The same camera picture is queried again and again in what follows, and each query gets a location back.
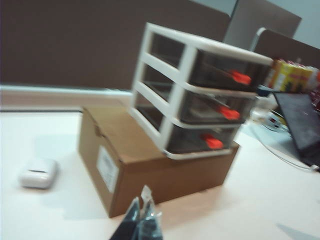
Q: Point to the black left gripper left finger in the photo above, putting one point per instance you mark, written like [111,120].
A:
[130,225]

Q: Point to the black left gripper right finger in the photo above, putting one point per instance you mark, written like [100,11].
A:
[150,225]

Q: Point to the brown cardboard box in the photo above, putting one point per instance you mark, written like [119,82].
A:
[162,180]

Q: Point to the white earbud case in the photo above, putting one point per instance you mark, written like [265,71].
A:
[37,175]

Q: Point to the white power strip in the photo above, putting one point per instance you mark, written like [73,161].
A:
[273,121]

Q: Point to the black laptop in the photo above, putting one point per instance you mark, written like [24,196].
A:
[300,125]

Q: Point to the brown fabric partition panel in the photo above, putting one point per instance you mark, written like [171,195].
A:
[75,37]
[262,15]
[287,47]

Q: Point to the yellow printed box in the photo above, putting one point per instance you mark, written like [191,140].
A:
[290,77]

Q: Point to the white plastic drawer cabinet frame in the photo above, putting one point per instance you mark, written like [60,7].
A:
[186,65]

